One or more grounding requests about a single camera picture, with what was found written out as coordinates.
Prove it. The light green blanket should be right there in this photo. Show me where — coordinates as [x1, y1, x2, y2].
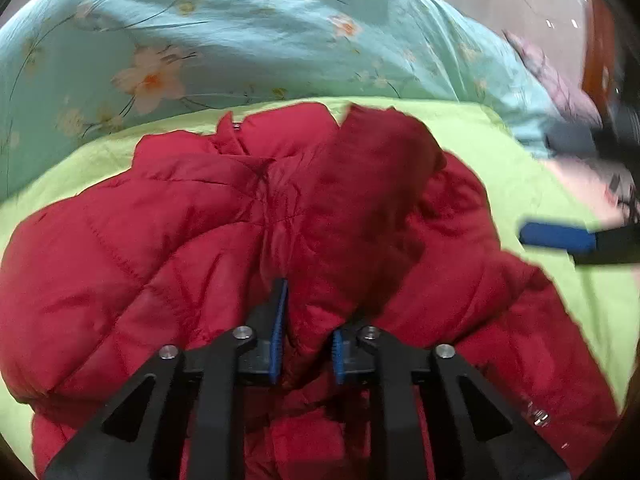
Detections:
[0, 95, 640, 462]

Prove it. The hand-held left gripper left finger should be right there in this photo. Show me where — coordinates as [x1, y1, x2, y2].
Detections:
[44, 278, 290, 480]

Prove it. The pink plaid cloth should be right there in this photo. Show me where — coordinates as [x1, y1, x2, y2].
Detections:
[504, 30, 605, 128]

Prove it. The orange-brown wooden furniture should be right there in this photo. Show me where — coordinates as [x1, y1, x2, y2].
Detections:
[581, 0, 620, 111]

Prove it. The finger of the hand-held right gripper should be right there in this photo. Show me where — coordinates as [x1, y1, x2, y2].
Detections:
[519, 219, 640, 267]
[545, 127, 607, 157]

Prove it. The teal floral quilt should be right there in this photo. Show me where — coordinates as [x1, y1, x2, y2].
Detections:
[0, 0, 568, 202]

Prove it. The pink bed sheet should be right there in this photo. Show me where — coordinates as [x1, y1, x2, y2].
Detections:
[544, 157, 632, 228]

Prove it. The red puffer jacket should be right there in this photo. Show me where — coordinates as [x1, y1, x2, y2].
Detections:
[0, 101, 622, 480]

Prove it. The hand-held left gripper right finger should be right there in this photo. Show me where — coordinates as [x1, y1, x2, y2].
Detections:
[330, 325, 572, 480]

